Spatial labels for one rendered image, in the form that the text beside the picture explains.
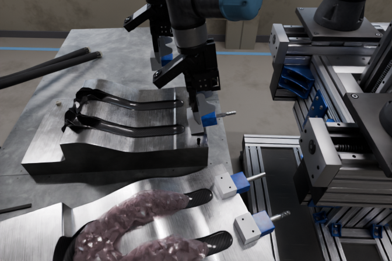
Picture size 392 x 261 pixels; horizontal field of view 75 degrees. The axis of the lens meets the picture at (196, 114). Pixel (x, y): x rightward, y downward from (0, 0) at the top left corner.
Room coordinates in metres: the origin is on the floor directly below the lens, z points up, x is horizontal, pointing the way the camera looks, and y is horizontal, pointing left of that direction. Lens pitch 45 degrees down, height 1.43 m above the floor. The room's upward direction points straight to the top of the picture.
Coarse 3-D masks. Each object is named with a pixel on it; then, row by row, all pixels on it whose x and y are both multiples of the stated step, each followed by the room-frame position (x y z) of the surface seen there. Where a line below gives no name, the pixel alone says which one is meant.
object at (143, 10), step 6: (144, 6) 0.78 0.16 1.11; (150, 6) 0.75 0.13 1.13; (138, 12) 0.77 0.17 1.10; (144, 12) 0.75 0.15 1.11; (150, 12) 0.75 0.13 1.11; (126, 18) 0.78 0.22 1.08; (132, 18) 0.76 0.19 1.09; (138, 18) 0.75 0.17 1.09; (144, 18) 0.75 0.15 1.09; (126, 24) 0.74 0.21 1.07; (132, 24) 0.75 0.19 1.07; (138, 24) 0.75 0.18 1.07
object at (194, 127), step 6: (192, 114) 0.49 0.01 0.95; (210, 114) 0.49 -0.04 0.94; (216, 114) 0.50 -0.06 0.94; (222, 114) 0.50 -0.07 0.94; (228, 114) 0.50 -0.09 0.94; (234, 114) 0.50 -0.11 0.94; (192, 120) 0.47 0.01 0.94; (204, 120) 0.47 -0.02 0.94; (210, 120) 0.48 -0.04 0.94; (216, 120) 0.48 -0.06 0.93; (192, 126) 0.47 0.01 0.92; (198, 126) 0.47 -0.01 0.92; (204, 126) 0.47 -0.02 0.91; (192, 132) 0.46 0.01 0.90; (198, 132) 0.46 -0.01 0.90
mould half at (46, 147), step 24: (120, 96) 0.61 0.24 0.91; (144, 96) 0.63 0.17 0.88; (168, 96) 0.63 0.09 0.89; (48, 120) 0.55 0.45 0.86; (120, 120) 0.51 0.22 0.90; (144, 120) 0.53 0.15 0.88; (168, 120) 0.52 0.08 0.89; (48, 144) 0.45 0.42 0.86; (72, 144) 0.40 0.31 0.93; (96, 144) 0.40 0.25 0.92; (120, 144) 0.43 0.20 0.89; (144, 144) 0.43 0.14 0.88; (168, 144) 0.43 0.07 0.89; (192, 144) 0.43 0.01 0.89; (48, 168) 0.39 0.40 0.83; (72, 168) 0.40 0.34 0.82; (96, 168) 0.40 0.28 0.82; (120, 168) 0.41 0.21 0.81; (144, 168) 0.41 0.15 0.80
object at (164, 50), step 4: (160, 40) 0.74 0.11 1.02; (164, 40) 0.74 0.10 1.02; (160, 44) 0.74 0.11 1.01; (164, 44) 0.74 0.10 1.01; (160, 48) 0.74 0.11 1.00; (164, 48) 0.74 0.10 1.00; (168, 48) 0.74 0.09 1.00; (156, 52) 0.72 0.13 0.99; (160, 52) 0.73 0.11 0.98; (164, 52) 0.74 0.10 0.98; (168, 52) 0.74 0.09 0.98; (156, 56) 0.73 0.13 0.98; (160, 56) 0.73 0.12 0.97; (156, 60) 0.74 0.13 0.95
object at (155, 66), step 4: (152, 52) 0.78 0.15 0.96; (152, 56) 0.75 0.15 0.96; (164, 56) 0.78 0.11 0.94; (168, 56) 0.78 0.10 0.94; (172, 56) 0.78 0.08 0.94; (152, 60) 0.75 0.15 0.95; (160, 60) 0.75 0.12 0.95; (164, 60) 0.75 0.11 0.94; (168, 60) 0.75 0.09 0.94; (152, 64) 0.75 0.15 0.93; (156, 64) 0.75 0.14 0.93; (160, 64) 0.75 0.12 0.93; (164, 64) 0.75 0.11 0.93; (152, 68) 0.75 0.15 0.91; (156, 68) 0.75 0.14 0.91; (160, 68) 0.75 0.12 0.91
